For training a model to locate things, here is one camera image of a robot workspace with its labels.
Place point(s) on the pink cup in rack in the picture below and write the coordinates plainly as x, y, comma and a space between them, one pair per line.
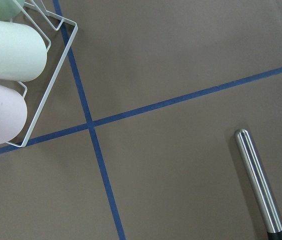
13, 113

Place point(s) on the white cup in rack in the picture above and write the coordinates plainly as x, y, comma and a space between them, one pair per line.
23, 53

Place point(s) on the green cup in rack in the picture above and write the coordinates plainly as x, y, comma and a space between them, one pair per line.
1, 8

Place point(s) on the steel muddler black tip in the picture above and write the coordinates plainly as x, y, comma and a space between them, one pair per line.
259, 184

